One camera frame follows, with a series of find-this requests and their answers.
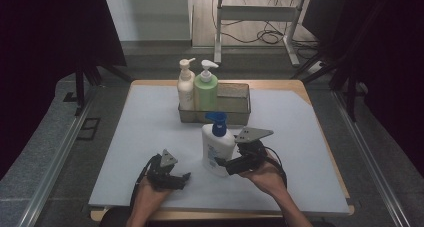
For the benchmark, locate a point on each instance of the cream pump bottle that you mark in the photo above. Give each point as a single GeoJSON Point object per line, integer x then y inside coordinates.
{"type": "Point", "coordinates": [186, 90]}

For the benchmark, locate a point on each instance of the white table mat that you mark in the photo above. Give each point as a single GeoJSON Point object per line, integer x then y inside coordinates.
{"type": "Point", "coordinates": [300, 160]}

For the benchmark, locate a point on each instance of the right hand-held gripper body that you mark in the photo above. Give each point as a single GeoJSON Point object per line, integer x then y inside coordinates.
{"type": "Point", "coordinates": [253, 148]}

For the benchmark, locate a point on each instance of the white metal desk frame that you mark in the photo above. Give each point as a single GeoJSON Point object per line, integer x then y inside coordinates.
{"type": "Point", "coordinates": [256, 13]}

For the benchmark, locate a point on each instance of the green bottle with white pump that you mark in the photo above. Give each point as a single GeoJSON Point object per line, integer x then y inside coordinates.
{"type": "Point", "coordinates": [206, 92]}

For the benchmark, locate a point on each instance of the person's right hand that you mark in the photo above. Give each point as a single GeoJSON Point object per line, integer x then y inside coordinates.
{"type": "Point", "coordinates": [266, 177]}

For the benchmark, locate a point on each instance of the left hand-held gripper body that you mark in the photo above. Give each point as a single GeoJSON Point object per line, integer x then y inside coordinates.
{"type": "Point", "coordinates": [161, 172]}

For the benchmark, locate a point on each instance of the white bottle with blue pump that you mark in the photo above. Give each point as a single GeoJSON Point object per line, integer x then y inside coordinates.
{"type": "Point", "coordinates": [216, 147]}

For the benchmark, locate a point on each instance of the black curtain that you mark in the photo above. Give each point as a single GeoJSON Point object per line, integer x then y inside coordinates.
{"type": "Point", "coordinates": [50, 37]}
{"type": "Point", "coordinates": [383, 53]}

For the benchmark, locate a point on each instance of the aluminium rail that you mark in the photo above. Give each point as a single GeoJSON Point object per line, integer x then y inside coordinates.
{"type": "Point", "coordinates": [366, 153]}
{"type": "Point", "coordinates": [56, 160]}

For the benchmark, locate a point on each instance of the clear rectangular storage basket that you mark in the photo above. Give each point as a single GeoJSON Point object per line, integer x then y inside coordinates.
{"type": "Point", "coordinates": [233, 103]}

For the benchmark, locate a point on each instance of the white wall panel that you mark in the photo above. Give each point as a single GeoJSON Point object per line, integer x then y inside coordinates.
{"type": "Point", "coordinates": [146, 17]}

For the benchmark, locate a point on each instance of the person's left hand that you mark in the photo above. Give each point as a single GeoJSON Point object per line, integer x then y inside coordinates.
{"type": "Point", "coordinates": [150, 198]}

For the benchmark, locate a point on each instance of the black stand legs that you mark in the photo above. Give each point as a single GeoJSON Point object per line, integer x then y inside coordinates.
{"type": "Point", "coordinates": [80, 87]}
{"type": "Point", "coordinates": [350, 90]}

